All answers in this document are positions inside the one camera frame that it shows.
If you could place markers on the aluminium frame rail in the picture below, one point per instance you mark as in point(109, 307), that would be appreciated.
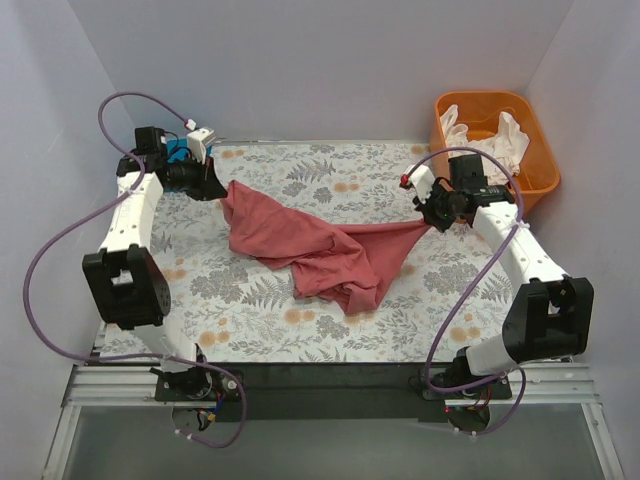
point(546, 383)

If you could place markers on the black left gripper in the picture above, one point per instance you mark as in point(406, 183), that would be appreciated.
point(205, 179)

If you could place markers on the orange plastic basket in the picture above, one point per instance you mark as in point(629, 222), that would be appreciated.
point(479, 111)

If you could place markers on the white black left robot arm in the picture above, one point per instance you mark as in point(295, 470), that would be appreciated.
point(128, 287)

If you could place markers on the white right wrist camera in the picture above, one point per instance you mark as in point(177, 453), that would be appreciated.
point(420, 179)

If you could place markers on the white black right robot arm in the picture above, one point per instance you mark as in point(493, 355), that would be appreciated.
point(551, 311)

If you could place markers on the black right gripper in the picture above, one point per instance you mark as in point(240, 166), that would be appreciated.
point(435, 211)

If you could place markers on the red t shirt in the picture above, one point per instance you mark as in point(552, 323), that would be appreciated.
point(351, 265)

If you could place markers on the folded blue t shirt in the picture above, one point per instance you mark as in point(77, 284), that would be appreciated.
point(178, 150)

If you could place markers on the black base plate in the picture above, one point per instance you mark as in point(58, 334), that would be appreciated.
point(339, 391)

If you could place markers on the white t shirts in basket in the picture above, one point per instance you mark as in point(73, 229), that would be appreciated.
point(508, 145)

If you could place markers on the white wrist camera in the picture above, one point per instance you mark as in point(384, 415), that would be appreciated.
point(199, 141)
point(420, 179)

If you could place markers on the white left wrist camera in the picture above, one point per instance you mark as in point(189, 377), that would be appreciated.
point(199, 141)

